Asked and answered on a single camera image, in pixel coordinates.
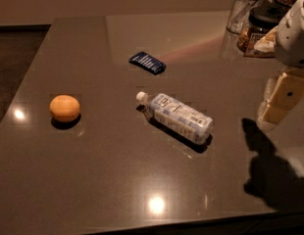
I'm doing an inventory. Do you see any clear plastic bottle blue label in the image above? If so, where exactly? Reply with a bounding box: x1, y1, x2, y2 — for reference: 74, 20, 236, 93
136, 91, 214, 145

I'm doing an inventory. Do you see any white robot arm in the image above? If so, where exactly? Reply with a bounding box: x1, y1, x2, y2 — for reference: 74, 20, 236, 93
255, 0, 304, 126

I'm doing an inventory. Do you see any orange round fruit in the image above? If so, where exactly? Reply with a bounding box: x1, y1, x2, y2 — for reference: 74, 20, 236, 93
49, 95, 80, 122

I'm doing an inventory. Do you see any dark blue snack packet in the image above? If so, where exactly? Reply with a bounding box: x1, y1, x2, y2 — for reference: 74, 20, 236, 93
128, 52, 167, 75

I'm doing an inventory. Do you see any nut jar with black lid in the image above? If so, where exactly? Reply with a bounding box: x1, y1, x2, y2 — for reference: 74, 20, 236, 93
237, 2, 284, 58

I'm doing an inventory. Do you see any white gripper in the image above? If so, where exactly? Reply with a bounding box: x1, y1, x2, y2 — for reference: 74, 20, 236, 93
258, 0, 304, 125

